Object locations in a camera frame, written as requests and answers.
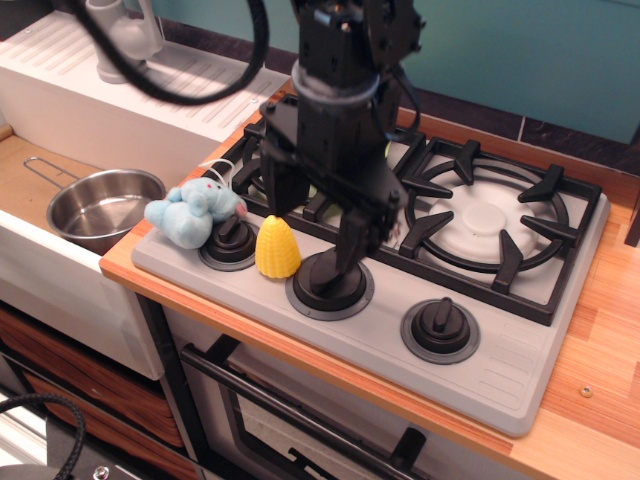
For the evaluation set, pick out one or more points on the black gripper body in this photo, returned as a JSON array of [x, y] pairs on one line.
[[297, 127]]

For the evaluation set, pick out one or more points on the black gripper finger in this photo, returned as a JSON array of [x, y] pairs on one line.
[[361, 235], [285, 184]]

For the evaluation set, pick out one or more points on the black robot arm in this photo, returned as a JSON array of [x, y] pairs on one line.
[[349, 81]]

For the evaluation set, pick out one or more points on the yellow toy corn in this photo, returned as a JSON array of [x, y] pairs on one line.
[[277, 255]]

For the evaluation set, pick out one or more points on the lime green plate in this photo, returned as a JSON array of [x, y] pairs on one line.
[[359, 182]]

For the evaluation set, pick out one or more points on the left black burner grate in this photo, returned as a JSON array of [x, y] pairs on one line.
[[384, 118]]

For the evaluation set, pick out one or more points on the black burner grate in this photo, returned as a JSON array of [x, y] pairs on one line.
[[384, 118], [513, 236]]

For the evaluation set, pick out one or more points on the middle black stove knob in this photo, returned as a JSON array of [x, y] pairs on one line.
[[320, 292]]

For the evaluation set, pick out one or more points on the black stove knob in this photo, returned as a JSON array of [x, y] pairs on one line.
[[320, 292], [231, 246], [440, 331]]

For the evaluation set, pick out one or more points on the left black stove knob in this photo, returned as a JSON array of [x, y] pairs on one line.
[[231, 246]]

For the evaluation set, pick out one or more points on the blue plush elephant toy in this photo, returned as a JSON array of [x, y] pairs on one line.
[[189, 212]]

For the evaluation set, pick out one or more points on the grey toy stove top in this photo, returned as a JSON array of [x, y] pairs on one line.
[[467, 304]]

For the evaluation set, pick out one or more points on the right black stove knob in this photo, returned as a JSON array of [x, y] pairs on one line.
[[440, 331]]

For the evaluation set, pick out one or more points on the right black burner grate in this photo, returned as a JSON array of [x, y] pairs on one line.
[[513, 236]]

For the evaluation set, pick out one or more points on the white toy sink unit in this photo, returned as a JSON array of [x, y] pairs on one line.
[[59, 120]]

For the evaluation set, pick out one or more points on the grey toy faucet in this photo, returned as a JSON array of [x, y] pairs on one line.
[[137, 40]]

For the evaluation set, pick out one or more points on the steel pot with handle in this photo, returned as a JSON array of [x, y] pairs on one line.
[[96, 211]]

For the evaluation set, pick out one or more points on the black oven door handle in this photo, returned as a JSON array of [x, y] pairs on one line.
[[213, 364]]

